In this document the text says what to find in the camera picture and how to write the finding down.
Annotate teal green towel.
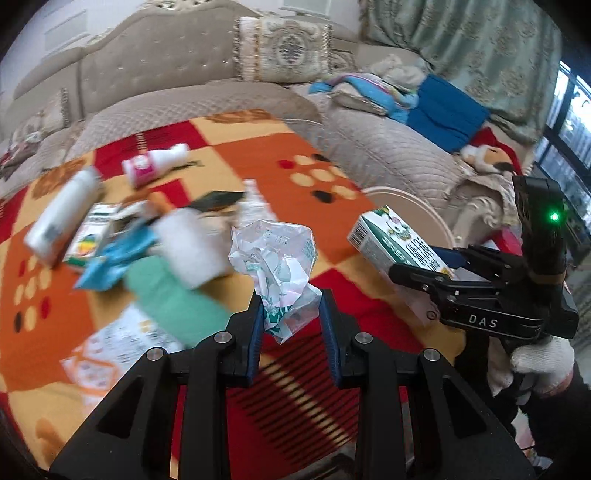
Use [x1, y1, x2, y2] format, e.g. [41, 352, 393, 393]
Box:
[123, 256, 231, 348]

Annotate blue snack bag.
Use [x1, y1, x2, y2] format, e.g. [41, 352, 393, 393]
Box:
[74, 225, 157, 292]

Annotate beige crumpled clothes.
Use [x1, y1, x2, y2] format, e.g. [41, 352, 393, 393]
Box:
[368, 54, 431, 91]

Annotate colourful striped cloth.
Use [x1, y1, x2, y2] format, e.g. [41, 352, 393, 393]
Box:
[308, 73, 419, 124]

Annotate santa plush toy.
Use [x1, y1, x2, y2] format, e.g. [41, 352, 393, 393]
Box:
[458, 126, 522, 176]

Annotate orange red patterned blanket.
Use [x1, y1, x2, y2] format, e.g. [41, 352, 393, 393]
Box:
[1, 110, 464, 479]

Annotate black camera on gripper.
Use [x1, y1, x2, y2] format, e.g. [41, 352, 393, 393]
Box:
[512, 176, 566, 285]

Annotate green white carton box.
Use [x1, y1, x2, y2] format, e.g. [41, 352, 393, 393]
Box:
[348, 205, 455, 279]

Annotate ornate embroidered cushion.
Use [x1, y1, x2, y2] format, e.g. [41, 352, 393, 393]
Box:
[233, 16, 332, 84]

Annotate beige tufted sofa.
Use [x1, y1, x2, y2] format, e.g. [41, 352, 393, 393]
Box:
[1, 1, 517, 242]

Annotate white gloved right hand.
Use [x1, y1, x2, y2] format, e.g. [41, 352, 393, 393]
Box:
[487, 336, 575, 397]

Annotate dark green paper packet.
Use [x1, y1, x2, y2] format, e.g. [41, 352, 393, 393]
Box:
[187, 191, 245, 213]

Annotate white thermos bottle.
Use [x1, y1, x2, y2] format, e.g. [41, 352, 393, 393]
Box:
[24, 166, 103, 268]

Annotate small sofa cushion left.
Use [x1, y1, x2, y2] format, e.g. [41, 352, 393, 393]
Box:
[1, 88, 70, 169]

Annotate printed plastic wrapper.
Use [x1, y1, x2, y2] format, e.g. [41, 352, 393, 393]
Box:
[228, 220, 322, 344]

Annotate white foam block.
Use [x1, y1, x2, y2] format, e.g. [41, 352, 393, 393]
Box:
[151, 208, 233, 289]

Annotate round white trash bin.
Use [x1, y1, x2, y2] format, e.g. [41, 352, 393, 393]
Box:
[363, 186, 456, 249]

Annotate green patterned curtain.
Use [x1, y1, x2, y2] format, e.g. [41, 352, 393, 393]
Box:
[360, 0, 562, 145]

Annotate printed paper leaflet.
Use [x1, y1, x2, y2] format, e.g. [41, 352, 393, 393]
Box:
[60, 303, 183, 413]

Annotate blue folded blanket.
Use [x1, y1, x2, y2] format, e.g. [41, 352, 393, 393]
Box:
[407, 74, 490, 153]

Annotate window with black frame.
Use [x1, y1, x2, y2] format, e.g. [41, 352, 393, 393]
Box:
[534, 63, 590, 268]

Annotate red plastic stool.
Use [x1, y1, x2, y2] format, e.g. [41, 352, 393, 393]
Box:
[482, 228, 522, 256]

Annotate pink white yogurt bottle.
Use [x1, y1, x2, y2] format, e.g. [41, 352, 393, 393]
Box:
[121, 143, 189, 189]

